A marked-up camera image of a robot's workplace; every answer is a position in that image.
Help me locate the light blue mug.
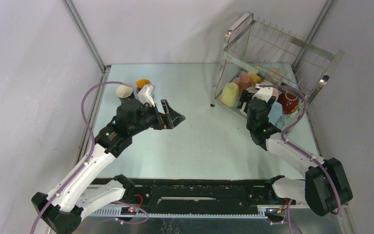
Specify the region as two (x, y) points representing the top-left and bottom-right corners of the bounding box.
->
(268, 102), (287, 129)

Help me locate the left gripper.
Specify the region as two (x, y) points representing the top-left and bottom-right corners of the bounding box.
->
(129, 99), (185, 136)

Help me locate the aluminium frame post left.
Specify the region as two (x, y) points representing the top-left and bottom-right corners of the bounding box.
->
(62, 0), (107, 73)

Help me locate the salmon pink cup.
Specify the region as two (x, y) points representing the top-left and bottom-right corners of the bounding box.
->
(236, 75), (253, 96)

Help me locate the blue patterned mug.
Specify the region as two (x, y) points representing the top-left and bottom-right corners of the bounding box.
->
(136, 79), (152, 98)

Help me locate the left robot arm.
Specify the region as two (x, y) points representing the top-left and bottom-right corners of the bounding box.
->
(31, 98), (186, 234)

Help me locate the orange yellow cup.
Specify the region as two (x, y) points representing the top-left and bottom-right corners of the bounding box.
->
(247, 66), (263, 84)

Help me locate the dark red mug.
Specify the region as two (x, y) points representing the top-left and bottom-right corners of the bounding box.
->
(277, 92), (299, 115)

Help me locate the aluminium frame post right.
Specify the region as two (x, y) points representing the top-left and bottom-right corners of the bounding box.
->
(292, 0), (336, 68)

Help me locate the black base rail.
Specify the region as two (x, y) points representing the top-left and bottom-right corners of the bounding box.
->
(90, 175), (307, 216)

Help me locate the metal dish rack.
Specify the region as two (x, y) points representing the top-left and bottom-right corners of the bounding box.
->
(210, 12), (345, 128)

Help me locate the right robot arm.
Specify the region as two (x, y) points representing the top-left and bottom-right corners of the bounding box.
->
(237, 87), (353, 216)

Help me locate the aluminium frame post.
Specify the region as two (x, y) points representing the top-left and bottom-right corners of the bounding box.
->
(62, 0), (107, 73)
(292, 0), (336, 68)

